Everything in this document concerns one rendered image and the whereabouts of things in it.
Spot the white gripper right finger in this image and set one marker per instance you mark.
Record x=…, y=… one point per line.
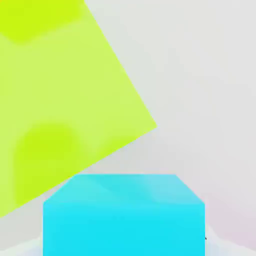
x=215, y=247

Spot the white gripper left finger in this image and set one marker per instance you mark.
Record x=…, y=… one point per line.
x=32, y=248

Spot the small cyan cube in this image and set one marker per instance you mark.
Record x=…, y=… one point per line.
x=124, y=220

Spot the large yellow-green box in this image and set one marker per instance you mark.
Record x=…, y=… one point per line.
x=66, y=90

